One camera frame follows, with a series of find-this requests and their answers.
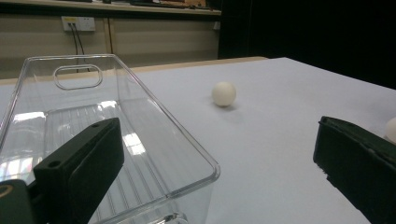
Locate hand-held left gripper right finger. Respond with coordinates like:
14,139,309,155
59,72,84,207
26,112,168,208
312,116,396,224

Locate black curtain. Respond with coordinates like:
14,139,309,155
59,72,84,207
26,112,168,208
218,0,396,91

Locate black power cable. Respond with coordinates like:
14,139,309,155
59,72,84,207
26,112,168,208
69,23,80,73
74,23,92,73

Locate clear plastic container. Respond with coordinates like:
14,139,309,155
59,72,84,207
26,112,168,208
0,53,221,224

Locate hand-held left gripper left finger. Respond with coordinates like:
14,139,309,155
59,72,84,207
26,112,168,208
32,117,125,224

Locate white wall socket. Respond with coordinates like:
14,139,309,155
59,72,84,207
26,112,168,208
61,16,96,32

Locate white ball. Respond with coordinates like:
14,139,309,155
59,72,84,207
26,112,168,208
211,81,237,108
384,117,396,144

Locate pale table cover sheet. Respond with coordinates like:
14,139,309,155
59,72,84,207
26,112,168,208
0,57,396,224

